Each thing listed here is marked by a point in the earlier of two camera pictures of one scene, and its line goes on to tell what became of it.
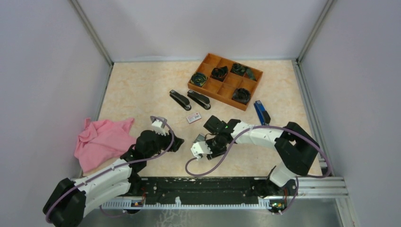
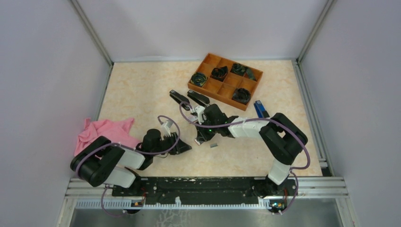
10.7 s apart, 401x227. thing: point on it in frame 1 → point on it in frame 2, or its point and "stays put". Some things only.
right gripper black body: (217, 146) → (208, 133)
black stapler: (180, 99) stays put
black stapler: (201, 100) stays put
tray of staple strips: (200, 137) stays put
